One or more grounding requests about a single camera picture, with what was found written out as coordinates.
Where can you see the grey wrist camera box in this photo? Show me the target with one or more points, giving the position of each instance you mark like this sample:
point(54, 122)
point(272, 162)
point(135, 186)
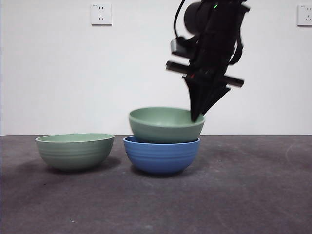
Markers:
point(181, 47)

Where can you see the green ribbed bowl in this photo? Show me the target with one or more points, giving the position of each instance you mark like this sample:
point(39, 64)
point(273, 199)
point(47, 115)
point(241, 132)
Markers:
point(73, 156)
point(163, 131)

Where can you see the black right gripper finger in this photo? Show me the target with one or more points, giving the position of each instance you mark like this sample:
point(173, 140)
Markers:
point(196, 100)
point(215, 93)

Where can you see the white wall socket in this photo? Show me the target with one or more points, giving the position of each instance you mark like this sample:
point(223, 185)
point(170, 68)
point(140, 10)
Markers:
point(101, 14)
point(305, 15)

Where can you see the blue ribbed bowl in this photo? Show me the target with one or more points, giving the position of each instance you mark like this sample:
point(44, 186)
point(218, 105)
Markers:
point(161, 158)

